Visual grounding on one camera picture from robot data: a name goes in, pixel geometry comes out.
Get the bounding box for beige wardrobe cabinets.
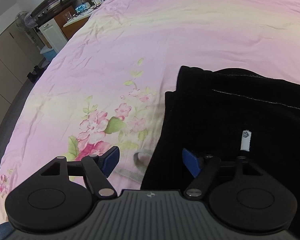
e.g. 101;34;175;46
0;23;44;125

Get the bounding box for brown wooden nightstand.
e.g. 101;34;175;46
53;6;95;40

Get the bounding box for dark brown suitcase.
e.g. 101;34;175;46
31;0;77;25

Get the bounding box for blue plastic bin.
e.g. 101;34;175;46
40;46;57;62

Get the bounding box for black shoes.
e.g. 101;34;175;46
27;65;41;83

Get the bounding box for black pants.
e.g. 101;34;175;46
141;66;300;198

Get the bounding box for standing electric fan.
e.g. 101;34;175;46
14;11;41;50

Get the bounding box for pink floral bed cover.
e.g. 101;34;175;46
0;0;300;224

